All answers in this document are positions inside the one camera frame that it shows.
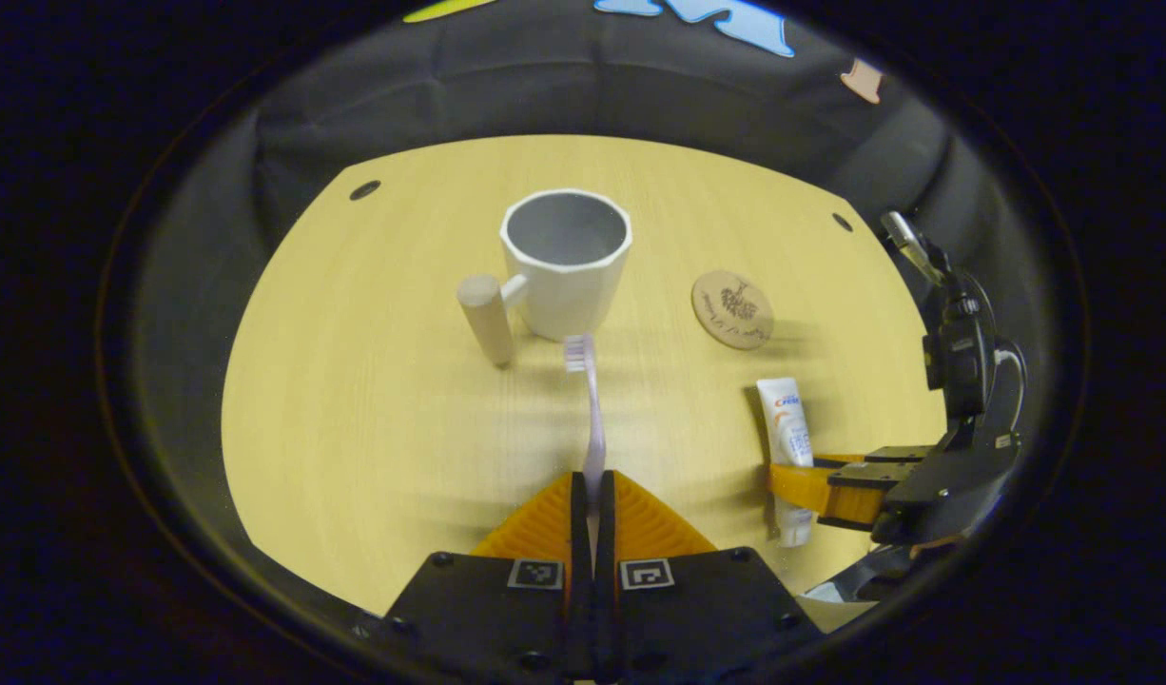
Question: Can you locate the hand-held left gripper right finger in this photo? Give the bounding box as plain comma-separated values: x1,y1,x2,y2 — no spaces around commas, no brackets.
594,469,822,682

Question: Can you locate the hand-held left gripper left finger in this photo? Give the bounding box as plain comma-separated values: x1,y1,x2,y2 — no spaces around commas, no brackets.
383,471,595,682

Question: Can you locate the white toothpaste tube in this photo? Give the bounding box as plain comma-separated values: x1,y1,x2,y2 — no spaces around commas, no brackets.
756,377,818,549

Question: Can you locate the pale purple toothbrush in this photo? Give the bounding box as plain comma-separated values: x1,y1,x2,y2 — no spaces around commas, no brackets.
564,333,609,572

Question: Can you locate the round brown coaster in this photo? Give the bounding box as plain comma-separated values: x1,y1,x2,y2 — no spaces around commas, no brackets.
691,269,775,351

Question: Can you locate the white cup with wooden handle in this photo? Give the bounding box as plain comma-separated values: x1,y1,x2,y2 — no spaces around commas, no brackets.
457,188,633,369

